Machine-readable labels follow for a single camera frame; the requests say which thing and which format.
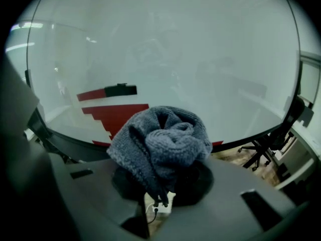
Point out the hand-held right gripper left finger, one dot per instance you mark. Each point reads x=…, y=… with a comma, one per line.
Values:
x=90, y=199

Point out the blue knitted cloth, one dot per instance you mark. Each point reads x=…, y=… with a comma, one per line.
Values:
x=163, y=147

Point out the white power strip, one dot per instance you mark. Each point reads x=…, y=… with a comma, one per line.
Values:
x=164, y=207

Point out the white whiteboard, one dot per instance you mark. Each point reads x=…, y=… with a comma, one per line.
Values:
x=175, y=46

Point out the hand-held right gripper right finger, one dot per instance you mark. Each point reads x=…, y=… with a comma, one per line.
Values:
x=225, y=215

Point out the white desk by window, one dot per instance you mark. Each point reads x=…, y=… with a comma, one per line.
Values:
x=298, y=167

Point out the black office chair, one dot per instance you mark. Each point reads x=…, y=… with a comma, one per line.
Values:
x=262, y=150

